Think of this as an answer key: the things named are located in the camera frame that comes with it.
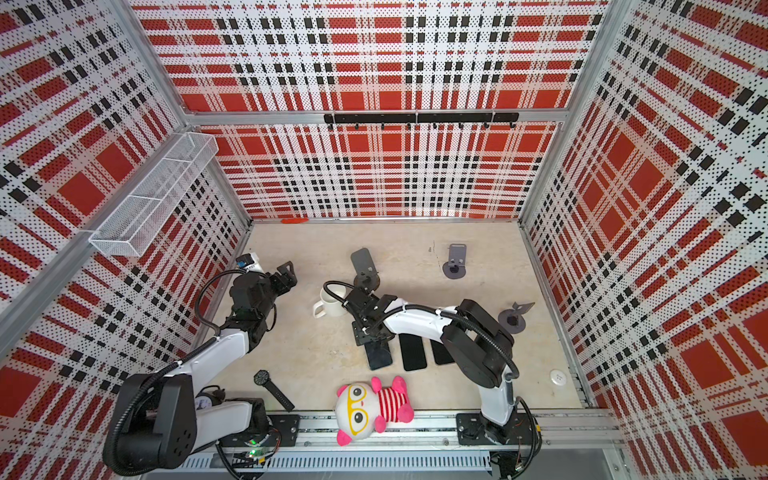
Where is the black smartphone green edge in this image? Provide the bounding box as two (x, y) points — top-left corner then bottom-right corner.
(364, 341), (393, 371)

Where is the wooden base phone stand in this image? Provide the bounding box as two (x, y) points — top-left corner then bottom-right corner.
(350, 248), (381, 292)

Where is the grey phone stand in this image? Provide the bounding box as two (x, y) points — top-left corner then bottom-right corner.
(442, 243), (467, 280)
(497, 302), (535, 335)

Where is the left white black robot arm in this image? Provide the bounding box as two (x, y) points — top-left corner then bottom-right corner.
(102, 255), (298, 477)

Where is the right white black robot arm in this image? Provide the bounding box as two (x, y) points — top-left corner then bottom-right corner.
(337, 287), (541, 450)

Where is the white ceramic mug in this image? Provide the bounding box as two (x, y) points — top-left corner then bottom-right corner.
(312, 284), (348, 319)

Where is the pink white plush toy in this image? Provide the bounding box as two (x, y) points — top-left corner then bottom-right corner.
(334, 376), (415, 447)

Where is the black wristwatch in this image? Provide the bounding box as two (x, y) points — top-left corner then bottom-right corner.
(253, 370), (295, 412)

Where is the small analog clock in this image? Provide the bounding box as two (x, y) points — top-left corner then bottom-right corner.
(195, 394), (214, 410)

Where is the white round puck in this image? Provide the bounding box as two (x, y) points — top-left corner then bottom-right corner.
(549, 369), (568, 387)

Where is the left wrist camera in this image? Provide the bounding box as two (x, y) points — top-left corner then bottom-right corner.
(235, 253), (264, 273)

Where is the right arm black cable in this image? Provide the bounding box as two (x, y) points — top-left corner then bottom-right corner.
(322, 280), (361, 307)

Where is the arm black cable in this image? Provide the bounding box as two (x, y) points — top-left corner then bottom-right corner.
(322, 280), (361, 307)
(194, 268), (241, 334)

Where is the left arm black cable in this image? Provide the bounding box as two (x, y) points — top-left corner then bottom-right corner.
(194, 268), (241, 334)

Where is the white wire mesh basket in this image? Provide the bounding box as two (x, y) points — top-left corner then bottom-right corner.
(89, 132), (218, 258)

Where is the black wall hook rail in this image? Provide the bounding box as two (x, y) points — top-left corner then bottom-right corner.
(323, 112), (520, 128)

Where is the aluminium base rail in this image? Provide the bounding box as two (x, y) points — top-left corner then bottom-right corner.
(176, 409), (633, 479)

